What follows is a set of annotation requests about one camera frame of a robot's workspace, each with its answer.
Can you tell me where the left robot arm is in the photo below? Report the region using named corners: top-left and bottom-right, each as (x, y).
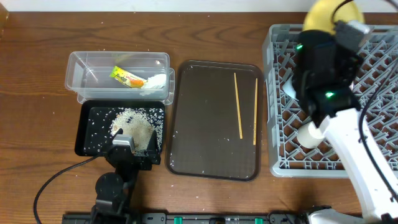
top-left (90, 129), bottom-right (161, 223)

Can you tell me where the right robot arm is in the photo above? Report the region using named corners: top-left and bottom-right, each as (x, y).
top-left (292, 30), bottom-right (397, 223)

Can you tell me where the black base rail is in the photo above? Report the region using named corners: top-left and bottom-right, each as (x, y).
top-left (61, 205), bottom-right (368, 224)

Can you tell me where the black tray with rice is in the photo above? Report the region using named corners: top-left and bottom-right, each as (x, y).
top-left (75, 100), bottom-right (165, 156)

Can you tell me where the light blue bowl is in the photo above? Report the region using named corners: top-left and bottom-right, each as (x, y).
top-left (282, 77), bottom-right (297, 100)

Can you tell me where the grey plastic dishwasher rack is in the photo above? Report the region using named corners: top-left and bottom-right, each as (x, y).
top-left (262, 24), bottom-right (397, 178)

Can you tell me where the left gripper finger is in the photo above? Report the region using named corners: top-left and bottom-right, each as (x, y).
top-left (111, 128), bottom-right (124, 145)
top-left (146, 131), bottom-right (160, 157)

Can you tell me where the white tissue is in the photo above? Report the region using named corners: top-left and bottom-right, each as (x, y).
top-left (141, 73), bottom-right (167, 90)

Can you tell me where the white cup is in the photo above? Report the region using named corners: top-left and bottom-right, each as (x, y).
top-left (297, 121), bottom-right (325, 149)

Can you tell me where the dark brown serving tray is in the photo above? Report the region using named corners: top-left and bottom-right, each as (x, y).
top-left (165, 60), bottom-right (264, 182)

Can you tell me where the green orange snack wrapper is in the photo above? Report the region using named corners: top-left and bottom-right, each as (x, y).
top-left (109, 66), bottom-right (147, 88)

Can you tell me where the clear plastic bin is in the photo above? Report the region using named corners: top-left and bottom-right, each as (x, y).
top-left (65, 51), bottom-right (175, 105)

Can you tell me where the yellow round plate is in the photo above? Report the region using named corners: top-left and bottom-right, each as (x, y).
top-left (302, 0), bottom-right (364, 34)

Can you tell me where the wooden chopstick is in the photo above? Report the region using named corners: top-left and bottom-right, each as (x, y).
top-left (253, 78), bottom-right (258, 146)
top-left (234, 73), bottom-right (243, 139)

